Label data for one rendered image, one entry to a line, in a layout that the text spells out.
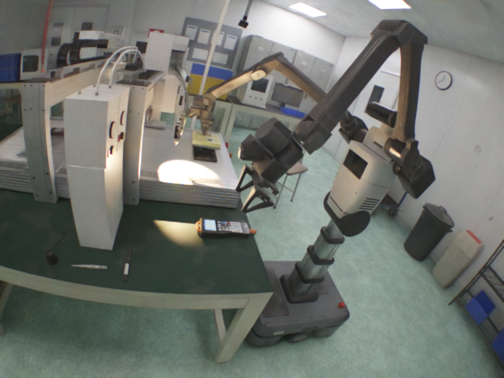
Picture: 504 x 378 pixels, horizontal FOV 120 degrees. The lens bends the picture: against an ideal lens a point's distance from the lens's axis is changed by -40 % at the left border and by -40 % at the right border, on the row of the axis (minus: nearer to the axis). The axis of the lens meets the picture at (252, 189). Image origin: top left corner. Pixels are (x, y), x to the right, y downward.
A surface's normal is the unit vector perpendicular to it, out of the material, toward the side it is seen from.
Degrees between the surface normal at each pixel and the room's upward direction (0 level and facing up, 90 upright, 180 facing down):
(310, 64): 90
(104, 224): 90
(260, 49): 90
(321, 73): 90
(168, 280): 0
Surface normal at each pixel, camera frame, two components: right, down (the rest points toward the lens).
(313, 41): 0.23, 0.54
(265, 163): -0.68, -0.52
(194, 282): 0.27, -0.84
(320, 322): 0.33, -0.22
